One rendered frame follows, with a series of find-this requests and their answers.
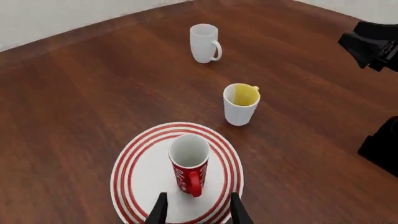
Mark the red mug with white print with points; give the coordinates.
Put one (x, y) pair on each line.
(186, 173)

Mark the white mug with yellow inside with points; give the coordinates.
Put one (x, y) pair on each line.
(237, 114)

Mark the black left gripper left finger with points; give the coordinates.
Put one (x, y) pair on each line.
(159, 213)

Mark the plain white mug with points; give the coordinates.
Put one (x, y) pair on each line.
(202, 50)

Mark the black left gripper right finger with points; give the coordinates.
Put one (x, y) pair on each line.
(238, 213)

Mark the white plate with red rings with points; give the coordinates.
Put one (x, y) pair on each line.
(146, 177)

